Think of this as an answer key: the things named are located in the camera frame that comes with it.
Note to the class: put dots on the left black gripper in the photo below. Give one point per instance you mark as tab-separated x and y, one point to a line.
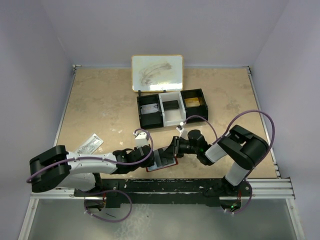
149	163

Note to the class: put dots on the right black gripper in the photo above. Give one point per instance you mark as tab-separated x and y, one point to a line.
175	144

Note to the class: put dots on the dark grey credit card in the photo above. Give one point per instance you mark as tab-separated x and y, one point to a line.
162	162

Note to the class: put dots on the red card holder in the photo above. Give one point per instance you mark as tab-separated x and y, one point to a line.
154	167

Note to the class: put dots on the black white three-bin organizer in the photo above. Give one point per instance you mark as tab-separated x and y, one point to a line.
170	118

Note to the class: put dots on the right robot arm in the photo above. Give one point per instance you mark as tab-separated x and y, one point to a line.
245	148

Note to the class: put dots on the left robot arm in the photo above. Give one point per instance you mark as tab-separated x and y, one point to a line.
59	168

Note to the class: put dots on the black card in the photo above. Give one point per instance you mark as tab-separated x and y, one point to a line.
170	105

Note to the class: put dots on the silver credit card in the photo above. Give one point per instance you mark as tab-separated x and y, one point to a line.
149	108

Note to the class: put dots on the gold credit card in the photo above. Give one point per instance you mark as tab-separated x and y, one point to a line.
192	102

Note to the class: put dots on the silver foil packet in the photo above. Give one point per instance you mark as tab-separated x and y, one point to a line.
90	145

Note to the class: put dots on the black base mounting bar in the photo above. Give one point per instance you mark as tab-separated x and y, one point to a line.
166	192

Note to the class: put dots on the small whiteboard with stand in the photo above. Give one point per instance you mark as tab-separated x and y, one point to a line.
152	73

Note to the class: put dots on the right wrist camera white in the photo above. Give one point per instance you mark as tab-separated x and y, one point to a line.
183	133

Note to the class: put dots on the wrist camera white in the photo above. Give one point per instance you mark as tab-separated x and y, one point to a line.
141	138
183	133

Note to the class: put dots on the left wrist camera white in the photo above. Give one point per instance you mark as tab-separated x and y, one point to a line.
141	138

